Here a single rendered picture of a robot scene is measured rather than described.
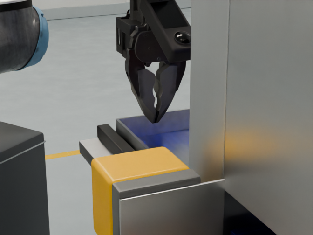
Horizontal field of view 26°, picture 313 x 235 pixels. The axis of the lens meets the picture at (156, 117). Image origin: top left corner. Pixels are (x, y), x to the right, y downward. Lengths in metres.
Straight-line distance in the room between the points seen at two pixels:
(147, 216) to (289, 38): 0.19
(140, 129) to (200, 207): 0.47
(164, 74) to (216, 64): 0.45
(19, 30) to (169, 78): 0.38
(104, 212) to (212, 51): 0.16
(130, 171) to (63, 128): 2.94
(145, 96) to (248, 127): 0.49
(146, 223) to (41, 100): 3.40
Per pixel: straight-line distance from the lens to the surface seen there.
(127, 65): 0.97
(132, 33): 0.96
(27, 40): 1.28
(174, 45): 0.89
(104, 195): 0.56
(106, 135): 0.98
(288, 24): 0.45
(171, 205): 0.55
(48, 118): 3.66
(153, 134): 1.03
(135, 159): 0.58
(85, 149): 0.99
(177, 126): 1.04
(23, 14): 1.28
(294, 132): 0.46
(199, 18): 0.56
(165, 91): 1.00
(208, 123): 0.57
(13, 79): 4.35
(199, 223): 0.57
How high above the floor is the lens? 1.27
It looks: 20 degrees down
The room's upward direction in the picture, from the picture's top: straight up
